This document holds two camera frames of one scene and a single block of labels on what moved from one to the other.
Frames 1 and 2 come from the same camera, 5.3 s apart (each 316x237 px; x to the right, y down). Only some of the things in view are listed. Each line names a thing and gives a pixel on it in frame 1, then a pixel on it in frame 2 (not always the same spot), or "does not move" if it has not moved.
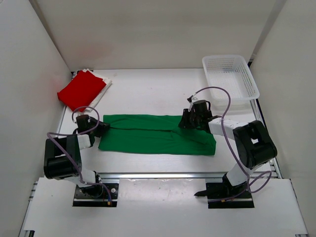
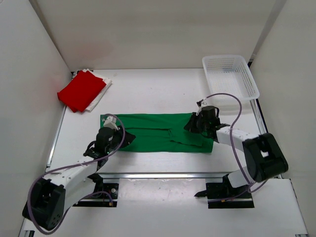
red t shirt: [81, 91] does not move
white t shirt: [96, 100] does not move
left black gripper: [103, 127] → [129, 138]
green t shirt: [154, 135] does not move
